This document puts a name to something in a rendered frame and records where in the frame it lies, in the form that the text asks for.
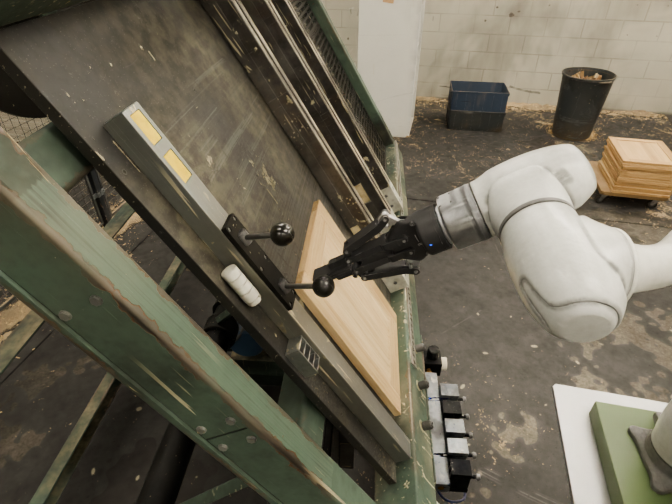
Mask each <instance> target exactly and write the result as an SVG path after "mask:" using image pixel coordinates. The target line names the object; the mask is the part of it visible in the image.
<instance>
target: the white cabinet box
mask: <svg viewBox="0 0 672 504"><path fill-rule="evenodd" d="M425 1H426V0H359V31H358V69H357V70H358V72H359V73H360V75H361V77H362V79H363V81H364V83H365V85H366V87H367V89H368V91H369V93H370V94H371V96H372V98H373V100H374V102H375V104H376V106H377V108H378V110H379V112H380V113H381V115H382V117H383V119H384V121H385V123H386V125H387V127H388V129H389V131H390V132H391V134H392V136H394V137H409V134H410V130H411V126H412V122H413V118H414V110H415V100H416V90H417V80H418V70H419V61H420V51H421V41H422V31H423V21H424V11H425Z"/></svg>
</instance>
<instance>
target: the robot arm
mask: <svg viewBox="0 0 672 504"><path fill-rule="evenodd" d="M596 187H597V181H596V176H595V173H594V171H593V169H592V167H591V165H590V163H589V161H588V160H587V158H586V157H585V156H584V154H583V153H582V152H581V151H580V150H579V149H578V148H577V147H575V146H574V145H571V144H560V145H553V146H548V147H544V148H540V149H537V150H533V151H530V152H527V153H525V154H522V155H519V156H516V157H514V158H512V159H509V160H507V161H505V162H503V163H501V164H499V165H497V166H495V167H493V168H491V169H489V170H487V171H486V172H485V173H484V174H482V175H481V176H480V177H479V178H477V179H476V180H474V181H472V182H470V183H468V184H464V185H462V186H461V187H459V188H456V189H454V190H452V191H450V192H447V193H445V194H443V195H440V196H438V197H437V199H436V202H437V206H436V205H435V204H434V203H433V204H431V205H429V206H426V207H424V208H422V209H419V210H417V211H415V212H414V213H412V214H411V215H408V216H399V217H398V218H397V217H395V216H392V215H390V214H389V211H388V210H387V209H383V210H382V211H381V212H380V214H379V215H378V217H377V218H376V219H375V220H374V221H372V222H371V223H370V224H368V225H367V226H365V227H364V228H363V229H361V230H360V231H359V232H357V233H356V234H355V235H353V236H352V237H351V238H349V239H348V240H346V241H345V242H344V246H343V254H342V255H339V256H337V257H335V258H332V259H330V260H329V261H328V264H326V265H324V266H322V267H319V268H317V269H315V270H314V273H313V278H312V281H314V279H315V278H316V277H318V276H320V275H327V276H330V277H331V278H332V279H333V280H334V279H336V278H337V279H338V280H342V279H344V278H347V277H349V276H353V277H354V278H358V276H359V277H361V280H362V281H368V280H374V279H380V278H385V277H391V276H396V275H402V274H413V275H418V274H419V273H420V270H419V264H420V261H421V260H423V259H424V258H425V257H426V256H427V255H435V254H438V253H440V252H443V251H445V250H448V249H450V248H452V247H453V245H452V243H453V244H454V245H455V247H456V248H457V249H463V248H465V247H468V246H471V245H473V244H476V243H478V242H481V241H483V240H488V239H489V238H491V237H495V236H498V238H499V240H500V242H501V245H502V248H503V255H504V259H505V263H506V266H507V269H508V272H509V274H510V277H511V279H512V281H513V284H514V286H515V288H516V290H517V292H518V294H519V296H520V298H521V300H522V302H523V303H524V305H525V307H526V308H527V310H528V311H529V313H530V314H531V315H532V317H533V318H534V319H535V321H536V322H537V323H538V324H539V325H540V326H541V327H542V328H543V329H544V330H546V331H547V332H548V333H550V334H551V335H553V336H555V337H557V338H560V339H563V340H567V341H570V342H578V343H584V342H591V341H595V340H599V339H601V338H603V337H605V336H607V335H608V334H610V333H611V332H612V331H614V330H615V329H616V328H617V327H618V326H619V325H620V323H621V321H622V319H623V316H624V313H625V310H626V306H627V301H628V300H629V299H630V297H631V296H632V294H633V293H637V292H642V291H649V290H654V289H659V288H663V287H666V286H669V285H672V231H671V232H670V233H669V234H668V235H666V236H665V237H664V238H663V239H662V240H661V241H659V242H658V243H656V244H652V245H639V244H634V243H633V242H632V240H631V238H630V237H629V236H628V235H627V234H626V233H625V232H624V231H623V230H621V229H619V228H614V227H610V226H607V225H604V224H602V223H599V222H597V221H594V220H592V219H590V218H589V217H587V216H579V215H578V214H577V213H576V211H575V210H576V209H578V208H579V207H581V206H582V205H583V204H584V203H585V202H586V201H587V200H588V199H589V198H590V196H591V195H592V194H593V193H594V191H595V190H596ZM390 225H392V226H391V228H390V229H389V231H388V232H386V233H384V234H382V235H381V236H380V237H378V238H376V239H373V240H371V241H369V240H370V239H371V238H373V237H374V236H376V235H377V234H378V233H380V232H381V231H382V230H383V229H384V228H386V229H387V228H388V227H389V226H390ZM367 241H369V242H367ZM401 259H408V260H401ZM398 260H400V261H398ZM653 420H654V424H655V427H654V429H645V428H641V427H638V426H634V425H633V426H630V427H629V428H628V430H627V432H628V434H629V436H630V437H631V438H632V439H633V441H634V443H635V445H636V447H637V450H638V452H639V454H640V457H641V459H642V461H643V464H644V466H645V468H646V471H647V473H648V475H649V478H650V486H651V488H652V490H653V491H654V492H656V493H657V494H660V495H664V494H669V493H672V399H671V401H670V402H669V403H668V404H667V406H666V407H665V408H664V410H663V411H662V412H657V413H654V414H653Z"/></svg>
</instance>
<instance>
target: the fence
mask: <svg viewBox="0 0 672 504"><path fill-rule="evenodd" d="M137 110H139V111H140V112H141V113H142V114H143V116H144V117H145V118H146V119H147V121H148V122H149V123H150V124H151V125H152V127H153V128H154V129H155V130H156V132H157V133H158V134H159V135H160V137H161V139H160V140H159V141H158V142H157V143H156V144H155V145H153V144H152V142H151V141H150V140H149V139H148V138H147V136H146V135H145V134H144V133H143V131H142V130H141V129H140V128H139V127H138V125H137V124H136V123H135V122H134V121H133V119H132V118H131V117H130V115H131V114H133V113H134V112H135V111H137ZM103 127H104V128H105V129H106V130H107V131H108V133H109V134H110V135H111V136H112V137H113V138H114V139H115V141H116V142H117V143H118V144H119V145H120V146H121V147H122V149H123V150H124V151H125V152H126V153H127V154H128V155H129V157H130V158H131V159H132V160H133V161H134V162H135V164H136V165H137V166H138V167H139V168H140V169H141V170H142V172H143V173H144V174H145V175H146V176H147V177H148V178H149V180H150V181H151V182H152V183H153V184H154V185H155V186H156V188H157V189H158V190H159V191H160V192H161V193H162V195H163V196H164V197H165V198H166V199H167V200H168V201H169V203H170V204H171V205H172V206H173V207H174V208H175V209H176V211H177V212H178V213H179V214H180V215H181V216H182V217H183V219H184V220H185V221H186V222H187V223H188V224H189V225H190V227H191V228H192V229H193V230H194V231H195V232H196V234H197V235H198V236H199V237H200V238H201V239H202V240H203V242H204V243H205V244H206V245H207V246H208V247H209V248H210V250H211V251H212V252H213V253H214V254H215V255H216V256H217V258H218V259H219V260H220V261H221V262H222V263H223V265H224V266H225V267H228V266H229V265H232V264H235V265H236V266H237V267H238V268H239V270H240V271H241V272H242V273H243V274H244V275H245V277H246V278H247V279H248V280H249V281H250V282H251V284H252V285H253V286H254V287H255V288H256V289H257V291H258V292H259V294H260V295H261V301H260V302H259V303H258V305H259V306H260V307H261V308H262V309H263V310H264V312H265V313H266V314H267V315H268V316H269V317H270V318H271V320H272V321H273V322H274V323H275V324H276V325H277V326H278V328H279V329H280V330H281V331H282V332H283V333H284V335H285V336H286V337H287V338H288V339H292V338H295V337H298V336H300V335H302V337H303V338H304V339H305V340H306V341H307V342H308V344H309V345H310V346H311V347H312V348H313V350H314V351H315V352H316V353H317V354H318V356H319V357H320V360H319V368H318V374H319V375H320V376H321V377H322V378H323V379H324V380H325V382H326V383H327V384H328V385H329V386H330V387H331V388H332V390H333V391H334V392H335V393H336V394H337V395H338V396H339V398H340V399H341V400H342V401H343V402H344V403H345V405H346V406H347V407H348V408H349V409H350V410H351V411H352V413H353V414H354V415H355V416H356V417H357V418H358V419H359V421H360V422H361V423H362V424H363V425H364V426H365V427H366V429H367V430H368V431H369V432H370V433H371V434H372V436H373V437H374V438H375V439H376V440H377V441H378V442H379V444H380V445H381V446H382V447H383V448H384V449H385V450H386V452H387V453H388V454H389V455H390V456H391V457H392V458H393V460H394V461H395V462H396V463H397V462H401V461H405V460H410V459H411V449H410V440H409V438H408V437H407V436H406V435H405V433H404V432H403V431H402V430H401V428H400V427H399V426H398V425H397V423H396V422H395V421H394V420H393V419H392V417H391V416H390V415H389V414H388V412H387V411H386V410H385V409H384V407H383V406H382V405H381V404H380V402H379V401H378V400H377V399H376V397H375V396H374V395H373V394H372V392H371V391H370V390H369V389H368V387H367V386H366V385H365V384H364V383H363V381H362V380H361V379H360V378H359V376H358V375H357V374H356V373H355V371H354V370H353V369H352V368H351V366H350V365H349V364H348V363H347V361H346V360H345V359H344V358H343V356H342V355H341V354H340V353H339V352H338V350H337V349H336V348H335V347H334V345H333V344H332V343H331V342H330V340H329V339H328V338H327V337H326V335H325V334H324V333H323V332H322V330H321V329H320V328H319V327H318V325H317V324H316V323H315V322H314V320H313V319H312V318H311V317H310V316H309V314H308V313H307V312H306V311H305V309H304V308H303V307H302V306H301V304H300V303H299V302H298V301H297V299H296V298H295V301H294V306H293V309H292V310H290V311H288V310H287V309H286V308H285V307H284V306H283V304H282V303H281V302H280V301H279V300H278V298H277V297H276V296H275V295H274V294H273V292H272V291H271V290H270V289H269V288H268V286H267V285H266V284H265V283H264V282H263V280H262V279H261V278H260V277H259V276H258V274H257V273H256V272H255V271H254V270H253V268H252V267H251V266H250V265H249V264H248V262H247V261H246V260H245V259H244V258H243V256H242V255H241V254H240V253H239V252H238V250H237V249H236V248H235V247H234V246H233V244H232V243H231V242H230V241H229V240H228V238H227V237H226V236H225V235H224V234H223V232H222V231H221V229H222V227H223V225H224V223H225V221H226V219H227V217H228V214H227V212H226V211H225V210H224V209H223V208H222V206H221V205H220V204H219V203H218V201H217V200H216V199H215V198H214V196H213V195H212V194H211V193H210V191H209V190H208V189H207V188H206V186H205V185H204V184H203V183H202V181H201V180H200V179H199V178H198V176H197V175H196V174H195V173H194V172H193V170H192V169H191V168H190V167H189V165H188V164H187V163H186V162H185V160H184V159H183V158H182V157H181V155H180V154H179V153H178V152H177V150H176V149H175V148H174V147H173V145H172V144H171V143H170V142H169V141H168V139H167V138H166V137H165V136H164V134H163V133H162V132H161V131H160V129H159V128H158V127H157V126H156V124H155V123H154V122H153V121H152V119H151V118H150V117H149V116H148V114H147V113H146V112H145V111H144V109H143V108H142V107H141V106H140V105H139V103H138V102H135V103H133V104H132V105H130V106H129V107H127V108H126V109H124V110H123V111H121V112H120V113H118V114H117V115H116V116H114V117H113V118H112V119H110V120H109V121H108V122H106V123H105V124H104V125H103ZM170 149H171V150H172V151H173V153H174V154H175V155H176V156H177V157H178V159H179V160H180V161H181V162H182V164H183V165H184V166H185V167H186V169H187V170H188V171H189V172H190V173H191V176H190V177H189V179H188V180H187V182H186V183H185V182H184V181H183V180H182V179H181V177H180V176H179V175H178V174H177V173H176V171H175V170H174V169H173V168H172V166H171V165H170V164H169V163H168V162H167V160H166V159H165V158H164V157H163V156H164V155H165V154H166V153H167V152H168V151H169V150H170Z"/></svg>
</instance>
